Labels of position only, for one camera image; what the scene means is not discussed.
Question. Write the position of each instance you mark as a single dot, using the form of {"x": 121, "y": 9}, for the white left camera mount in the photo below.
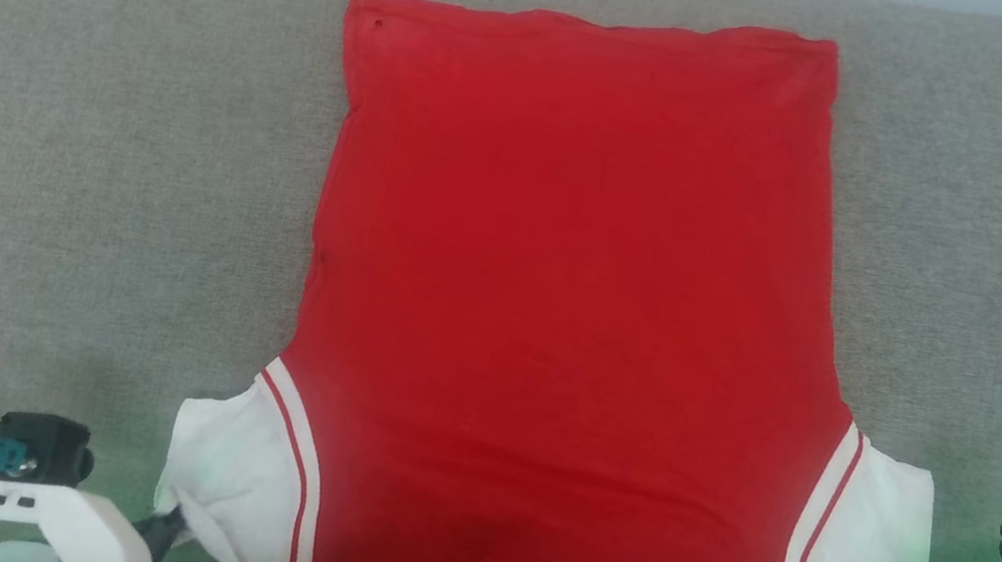
{"x": 88, "y": 537}

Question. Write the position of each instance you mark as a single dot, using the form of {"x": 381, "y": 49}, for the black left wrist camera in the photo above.
{"x": 42, "y": 448}

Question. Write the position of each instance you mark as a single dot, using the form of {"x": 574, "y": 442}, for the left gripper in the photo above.
{"x": 20, "y": 557}

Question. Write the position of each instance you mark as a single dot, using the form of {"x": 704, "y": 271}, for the red and white jersey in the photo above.
{"x": 563, "y": 331}

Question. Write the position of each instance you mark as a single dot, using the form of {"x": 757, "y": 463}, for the grey-green fabric sofa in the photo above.
{"x": 98, "y": 157}

